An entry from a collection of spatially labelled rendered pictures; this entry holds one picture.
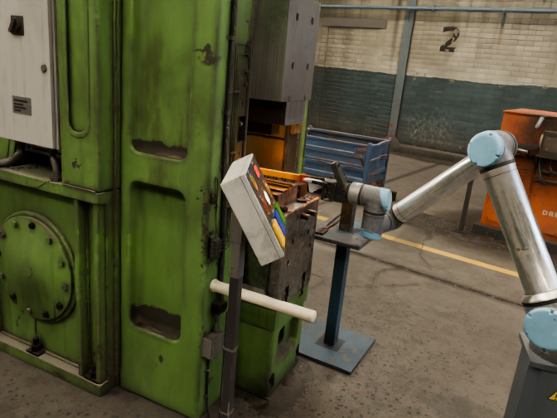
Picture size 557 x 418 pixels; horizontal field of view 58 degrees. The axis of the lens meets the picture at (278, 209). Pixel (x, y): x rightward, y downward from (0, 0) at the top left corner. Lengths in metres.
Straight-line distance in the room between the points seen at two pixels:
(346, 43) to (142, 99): 8.72
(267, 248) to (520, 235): 0.83
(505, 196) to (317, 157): 4.37
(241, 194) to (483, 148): 0.82
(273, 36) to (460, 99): 7.82
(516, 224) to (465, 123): 7.89
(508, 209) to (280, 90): 0.92
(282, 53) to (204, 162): 0.51
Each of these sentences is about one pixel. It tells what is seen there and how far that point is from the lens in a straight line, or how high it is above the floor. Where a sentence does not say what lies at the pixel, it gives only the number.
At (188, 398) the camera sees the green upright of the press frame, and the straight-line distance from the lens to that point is 2.32.
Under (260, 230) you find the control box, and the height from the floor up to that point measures 1.04.
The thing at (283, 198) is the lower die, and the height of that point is 0.95.
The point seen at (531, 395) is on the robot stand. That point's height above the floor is 0.46.
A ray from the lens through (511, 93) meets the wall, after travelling 9.46.
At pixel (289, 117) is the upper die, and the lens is 2.07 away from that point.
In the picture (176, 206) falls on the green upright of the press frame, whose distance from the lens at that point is 2.06.
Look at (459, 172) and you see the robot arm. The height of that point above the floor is 1.18.
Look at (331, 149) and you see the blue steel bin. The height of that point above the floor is 0.57.
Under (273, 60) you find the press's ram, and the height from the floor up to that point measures 1.52.
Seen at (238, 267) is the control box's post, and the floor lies 0.84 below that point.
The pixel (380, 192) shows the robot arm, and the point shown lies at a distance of 2.03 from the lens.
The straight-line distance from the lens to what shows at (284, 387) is 2.57.
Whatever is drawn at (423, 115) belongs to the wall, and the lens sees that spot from 9.86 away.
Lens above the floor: 1.52
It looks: 17 degrees down
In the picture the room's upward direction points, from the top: 5 degrees clockwise
